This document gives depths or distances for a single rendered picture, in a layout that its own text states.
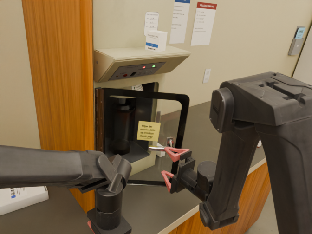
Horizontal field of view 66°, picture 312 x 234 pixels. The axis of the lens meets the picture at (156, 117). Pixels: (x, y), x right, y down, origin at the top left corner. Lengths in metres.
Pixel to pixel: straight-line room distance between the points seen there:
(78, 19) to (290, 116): 0.52
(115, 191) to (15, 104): 0.79
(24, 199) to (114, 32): 0.66
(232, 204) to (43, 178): 0.39
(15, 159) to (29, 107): 0.85
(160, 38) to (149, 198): 0.62
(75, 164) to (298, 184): 0.34
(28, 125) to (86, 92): 0.62
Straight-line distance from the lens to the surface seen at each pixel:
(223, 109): 0.35
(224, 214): 0.61
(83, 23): 0.65
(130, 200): 1.01
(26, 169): 0.40
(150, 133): 0.85
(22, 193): 1.04
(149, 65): 0.80
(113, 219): 0.58
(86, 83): 0.68
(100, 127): 0.86
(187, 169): 0.73
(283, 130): 0.30
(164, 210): 0.99
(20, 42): 1.15
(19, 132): 1.28
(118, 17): 0.80
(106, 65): 0.72
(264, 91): 0.33
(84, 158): 0.48
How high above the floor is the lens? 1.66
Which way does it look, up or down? 26 degrees down
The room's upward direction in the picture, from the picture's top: 7 degrees clockwise
